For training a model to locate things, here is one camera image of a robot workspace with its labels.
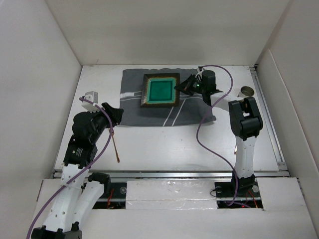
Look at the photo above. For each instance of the square green ceramic plate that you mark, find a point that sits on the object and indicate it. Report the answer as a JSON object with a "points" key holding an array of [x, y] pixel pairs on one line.
{"points": [[158, 90]]}

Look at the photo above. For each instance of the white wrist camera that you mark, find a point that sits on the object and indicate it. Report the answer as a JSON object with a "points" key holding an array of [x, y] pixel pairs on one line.
{"points": [[90, 99], [199, 71]]}

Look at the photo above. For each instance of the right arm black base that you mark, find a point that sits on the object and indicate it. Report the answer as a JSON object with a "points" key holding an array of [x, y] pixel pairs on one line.
{"points": [[244, 195]]}

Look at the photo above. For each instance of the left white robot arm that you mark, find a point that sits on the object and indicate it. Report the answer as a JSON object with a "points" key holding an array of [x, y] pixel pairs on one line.
{"points": [[79, 191]]}

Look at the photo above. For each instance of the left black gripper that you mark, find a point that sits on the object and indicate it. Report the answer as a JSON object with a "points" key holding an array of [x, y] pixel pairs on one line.
{"points": [[115, 113]]}

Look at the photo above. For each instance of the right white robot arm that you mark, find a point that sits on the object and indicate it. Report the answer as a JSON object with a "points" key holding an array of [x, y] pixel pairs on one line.
{"points": [[245, 118]]}

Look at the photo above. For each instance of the right aluminium rail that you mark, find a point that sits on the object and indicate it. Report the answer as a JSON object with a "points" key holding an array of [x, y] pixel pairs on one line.
{"points": [[268, 121]]}

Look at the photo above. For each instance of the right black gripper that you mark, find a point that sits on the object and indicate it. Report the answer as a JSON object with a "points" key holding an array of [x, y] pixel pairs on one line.
{"points": [[185, 87]]}

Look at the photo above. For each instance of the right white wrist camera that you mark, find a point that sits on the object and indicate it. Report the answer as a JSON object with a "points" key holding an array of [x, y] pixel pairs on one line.
{"points": [[199, 71]]}

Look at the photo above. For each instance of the white and brown cup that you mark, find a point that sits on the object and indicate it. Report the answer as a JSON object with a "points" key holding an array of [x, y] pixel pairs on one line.
{"points": [[246, 91]]}

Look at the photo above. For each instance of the front aluminium rail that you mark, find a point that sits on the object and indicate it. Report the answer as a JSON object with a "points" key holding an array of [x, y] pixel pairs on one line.
{"points": [[177, 174]]}

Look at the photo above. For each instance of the copper fork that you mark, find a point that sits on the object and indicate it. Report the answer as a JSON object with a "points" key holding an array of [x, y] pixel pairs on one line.
{"points": [[115, 148]]}

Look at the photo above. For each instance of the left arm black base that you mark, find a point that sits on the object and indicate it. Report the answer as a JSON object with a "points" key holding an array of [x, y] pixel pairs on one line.
{"points": [[116, 199]]}

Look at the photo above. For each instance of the aluminium rail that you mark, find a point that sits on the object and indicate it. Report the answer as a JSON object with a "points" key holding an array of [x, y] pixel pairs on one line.
{"points": [[268, 121], [177, 174]]}

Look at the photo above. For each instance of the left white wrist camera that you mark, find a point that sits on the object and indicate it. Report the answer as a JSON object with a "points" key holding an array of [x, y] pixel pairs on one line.
{"points": [[90, 99]]}

